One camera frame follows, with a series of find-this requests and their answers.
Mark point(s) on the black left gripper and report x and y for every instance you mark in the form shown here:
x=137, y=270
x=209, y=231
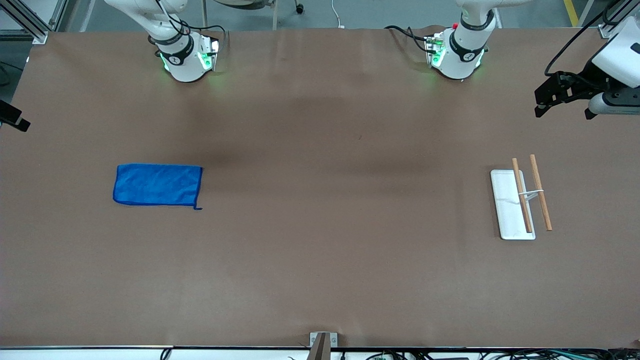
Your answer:
x=589, y=78

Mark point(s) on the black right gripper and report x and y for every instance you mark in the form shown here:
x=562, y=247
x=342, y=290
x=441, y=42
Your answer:
x=11, y=115

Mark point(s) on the blue microfibre towel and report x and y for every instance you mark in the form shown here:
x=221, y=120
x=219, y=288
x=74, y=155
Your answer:
x=157, y=185

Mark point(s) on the metal table edge bracket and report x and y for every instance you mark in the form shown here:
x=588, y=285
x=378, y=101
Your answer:
x=333, y=340

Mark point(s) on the brown table cover sheet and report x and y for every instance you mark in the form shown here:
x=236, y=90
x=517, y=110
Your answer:
x=320, y=260

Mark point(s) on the aluminium frame post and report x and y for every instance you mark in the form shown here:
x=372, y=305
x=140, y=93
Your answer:
x=607, y=31
x=35, y=32

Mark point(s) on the white rack with wooden rods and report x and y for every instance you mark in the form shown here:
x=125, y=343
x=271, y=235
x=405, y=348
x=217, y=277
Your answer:
x=507, y=210

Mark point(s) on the chair base with wheel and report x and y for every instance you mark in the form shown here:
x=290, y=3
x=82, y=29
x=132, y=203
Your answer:
x=299, y=8

